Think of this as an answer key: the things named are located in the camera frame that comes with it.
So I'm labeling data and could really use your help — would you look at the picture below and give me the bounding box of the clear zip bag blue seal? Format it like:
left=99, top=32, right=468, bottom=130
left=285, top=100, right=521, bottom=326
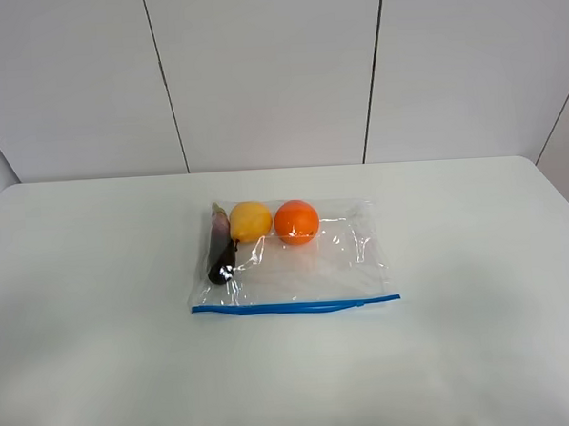
left=189, top=199, right=399, bottom=315

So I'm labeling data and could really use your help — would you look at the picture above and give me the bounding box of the orange fruit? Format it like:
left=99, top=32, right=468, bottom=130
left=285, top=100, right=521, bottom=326
left=274, top=200, right=319, bottom=246

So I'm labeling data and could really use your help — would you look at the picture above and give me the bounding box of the yellow lemon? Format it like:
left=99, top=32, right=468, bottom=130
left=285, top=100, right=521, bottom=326
left=230, top=201, right=273, bottom=244

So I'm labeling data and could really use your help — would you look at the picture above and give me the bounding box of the purple eggplant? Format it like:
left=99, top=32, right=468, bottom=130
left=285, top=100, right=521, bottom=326
left=206, top=202, right=236, bottom=285

